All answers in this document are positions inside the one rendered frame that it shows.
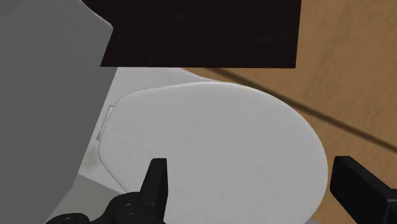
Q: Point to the dark robot stand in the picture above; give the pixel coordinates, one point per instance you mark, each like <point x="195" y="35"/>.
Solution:
<point x="201" y="31"/>

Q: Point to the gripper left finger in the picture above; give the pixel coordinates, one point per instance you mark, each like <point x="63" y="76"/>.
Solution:
<point x="153" y="189"/>

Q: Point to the white toilet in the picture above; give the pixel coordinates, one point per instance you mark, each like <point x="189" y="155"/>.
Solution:
<point x="217" y="139"/>

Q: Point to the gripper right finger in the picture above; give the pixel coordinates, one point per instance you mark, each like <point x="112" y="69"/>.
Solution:
<point x="361" y="189"/>

